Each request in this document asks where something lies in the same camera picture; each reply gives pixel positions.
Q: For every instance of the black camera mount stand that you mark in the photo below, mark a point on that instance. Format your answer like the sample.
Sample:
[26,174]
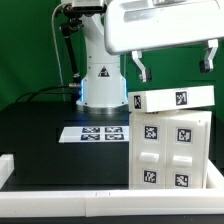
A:
[72,25]

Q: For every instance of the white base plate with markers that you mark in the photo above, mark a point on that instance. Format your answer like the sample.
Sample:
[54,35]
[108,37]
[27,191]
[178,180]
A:
[100,134]

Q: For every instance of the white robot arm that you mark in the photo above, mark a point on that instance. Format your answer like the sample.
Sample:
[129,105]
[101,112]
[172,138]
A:
[103,86]

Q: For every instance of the grey rear camera box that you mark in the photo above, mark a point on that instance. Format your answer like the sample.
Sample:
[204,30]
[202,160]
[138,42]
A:
[93,6]

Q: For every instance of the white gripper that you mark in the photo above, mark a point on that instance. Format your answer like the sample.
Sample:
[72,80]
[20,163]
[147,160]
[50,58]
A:
[132,25]

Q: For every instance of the white cabinet top block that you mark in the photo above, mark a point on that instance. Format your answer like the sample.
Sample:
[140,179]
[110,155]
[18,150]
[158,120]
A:
[171,99]

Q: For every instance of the white cabinet door panel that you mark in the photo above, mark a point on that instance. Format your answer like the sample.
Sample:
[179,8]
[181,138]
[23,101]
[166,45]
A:
[187,150]
[147,151]

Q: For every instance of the white cabinet body box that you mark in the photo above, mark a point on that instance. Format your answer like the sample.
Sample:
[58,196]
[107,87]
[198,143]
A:
[169,150]

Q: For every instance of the white U-shaped obstacle frame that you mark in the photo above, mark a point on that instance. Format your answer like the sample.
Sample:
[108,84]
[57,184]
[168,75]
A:
[111,202]

